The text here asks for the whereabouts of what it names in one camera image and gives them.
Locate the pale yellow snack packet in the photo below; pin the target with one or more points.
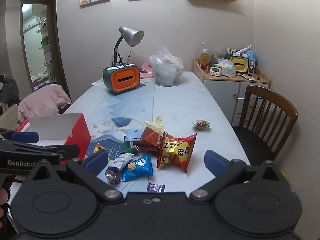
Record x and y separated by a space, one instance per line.
156 125

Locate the pink folder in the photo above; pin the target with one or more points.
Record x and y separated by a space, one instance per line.
146 70

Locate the pink padded jacket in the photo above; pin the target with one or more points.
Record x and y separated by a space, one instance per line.
42 102

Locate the blue cookie packet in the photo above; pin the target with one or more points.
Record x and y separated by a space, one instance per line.
140 167

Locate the purple candy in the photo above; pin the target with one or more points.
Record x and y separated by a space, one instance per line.
155 187

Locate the sofa with cream cover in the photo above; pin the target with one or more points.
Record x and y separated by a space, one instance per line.
8 117

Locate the yellow green tissue box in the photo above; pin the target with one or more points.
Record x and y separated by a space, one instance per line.
238 64

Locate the pile of dark clothes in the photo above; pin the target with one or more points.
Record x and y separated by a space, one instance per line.
8 90

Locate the orange drink bottle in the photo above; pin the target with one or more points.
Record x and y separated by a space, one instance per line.
204 60

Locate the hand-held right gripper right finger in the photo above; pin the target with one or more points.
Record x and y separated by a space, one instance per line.
215 162

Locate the wooden door frame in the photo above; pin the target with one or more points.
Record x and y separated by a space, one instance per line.
56 55

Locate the white snack packet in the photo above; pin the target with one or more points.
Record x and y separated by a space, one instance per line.
122 160

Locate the wooden chair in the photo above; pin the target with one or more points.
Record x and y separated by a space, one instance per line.
260 142

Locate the green snack packet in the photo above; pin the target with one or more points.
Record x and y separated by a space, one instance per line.
128 148

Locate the white wooden cabinet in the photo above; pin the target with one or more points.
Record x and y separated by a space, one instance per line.
220 90

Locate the paint brush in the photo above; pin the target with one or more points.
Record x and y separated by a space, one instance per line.
129 56
116 56

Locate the person's left hand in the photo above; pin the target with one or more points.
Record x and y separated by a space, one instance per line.
2 198

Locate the white kitchen timer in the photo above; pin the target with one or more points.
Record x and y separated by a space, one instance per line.
214 71

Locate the clear plastic bag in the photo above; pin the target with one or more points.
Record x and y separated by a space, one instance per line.
166 67

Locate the brown chocolate cake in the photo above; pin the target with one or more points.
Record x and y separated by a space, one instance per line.
112 176

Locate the dark red snack packet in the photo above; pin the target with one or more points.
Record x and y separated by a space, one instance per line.
150 140

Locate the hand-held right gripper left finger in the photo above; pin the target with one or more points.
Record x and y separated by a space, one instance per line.
96 161

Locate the red yellow snack bag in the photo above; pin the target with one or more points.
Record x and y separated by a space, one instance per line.
177 155

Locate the grey desk lamp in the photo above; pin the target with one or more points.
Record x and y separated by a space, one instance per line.
131 35

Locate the blue globe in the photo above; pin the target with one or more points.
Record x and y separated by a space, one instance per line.
250 55

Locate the red cardboard box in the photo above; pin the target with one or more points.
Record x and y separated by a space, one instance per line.
55 127

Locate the burger shaped candy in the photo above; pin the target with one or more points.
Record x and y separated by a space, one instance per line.
200 125

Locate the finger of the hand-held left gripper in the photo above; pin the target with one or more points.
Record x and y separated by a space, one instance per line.
70 151
25 137

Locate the light blue snack packet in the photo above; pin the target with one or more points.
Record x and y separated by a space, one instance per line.
133 134

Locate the paper leaflet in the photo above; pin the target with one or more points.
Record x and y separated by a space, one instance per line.
97 82

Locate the green orange tissue box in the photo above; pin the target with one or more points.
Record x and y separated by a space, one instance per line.
123 80

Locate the tissue pack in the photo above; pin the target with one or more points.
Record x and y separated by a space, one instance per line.
226 67

